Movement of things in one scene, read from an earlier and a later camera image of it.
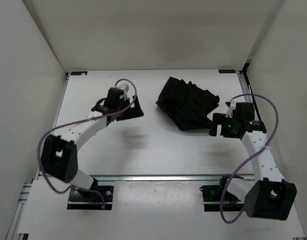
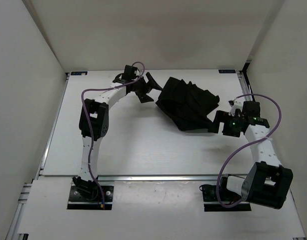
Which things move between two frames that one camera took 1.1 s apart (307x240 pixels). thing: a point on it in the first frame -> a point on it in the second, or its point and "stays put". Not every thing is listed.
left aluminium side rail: [13, 234] stays put
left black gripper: [133, 112] -> [143, 97]
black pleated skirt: [187, 105] stays put
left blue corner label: [79, 73] stays put
